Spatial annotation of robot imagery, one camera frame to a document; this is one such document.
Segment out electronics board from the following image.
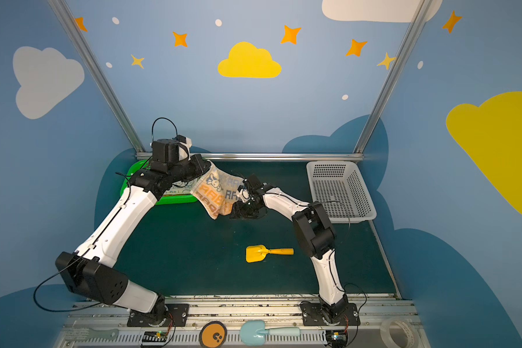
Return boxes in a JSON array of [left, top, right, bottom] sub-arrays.
[[139, 331, 169, 347], [324, 331, 349, 348]]

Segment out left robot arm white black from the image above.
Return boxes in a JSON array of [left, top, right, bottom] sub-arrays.
[[55, 135, 211, 327]]

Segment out light blue toy shovel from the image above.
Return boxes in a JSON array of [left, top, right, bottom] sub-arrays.
[[239, 320, 301, 347]]

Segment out clear tape roll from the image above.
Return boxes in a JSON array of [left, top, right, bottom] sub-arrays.
[[379, 318, 420, 348]]

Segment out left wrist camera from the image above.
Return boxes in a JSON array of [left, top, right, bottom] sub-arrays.
[[175, 135, 192, 161]]

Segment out white plastic basket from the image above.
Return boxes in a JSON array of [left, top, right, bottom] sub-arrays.
[[306, 161, 377, 224]]

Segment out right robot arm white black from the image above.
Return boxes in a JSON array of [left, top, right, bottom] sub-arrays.
[[230, 175, 349, 324]]

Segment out green plastic basket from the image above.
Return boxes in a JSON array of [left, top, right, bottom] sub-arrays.
[[126, 159, 199, 205]]

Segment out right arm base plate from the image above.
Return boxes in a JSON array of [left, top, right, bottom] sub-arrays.
[[300, 302, 360, 326]]

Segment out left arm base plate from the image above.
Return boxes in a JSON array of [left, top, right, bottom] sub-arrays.
[[127, 303, 189, 328]]

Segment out left electronics board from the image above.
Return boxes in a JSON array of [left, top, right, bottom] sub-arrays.
[[139, 331, 169, 347]]

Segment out right electronics board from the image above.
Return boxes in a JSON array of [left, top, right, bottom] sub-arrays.
[[324, 331, 349, 348]]

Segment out orange black round disc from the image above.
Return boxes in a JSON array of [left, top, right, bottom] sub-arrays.
[[199, 320, 227, 348]]

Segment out beige lettered towel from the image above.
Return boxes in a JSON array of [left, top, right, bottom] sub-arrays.
[[191, 162, 244, 220]]

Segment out yellow toy shovel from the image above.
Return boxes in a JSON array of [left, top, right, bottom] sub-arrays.
[[245, 245, 294, 263]]

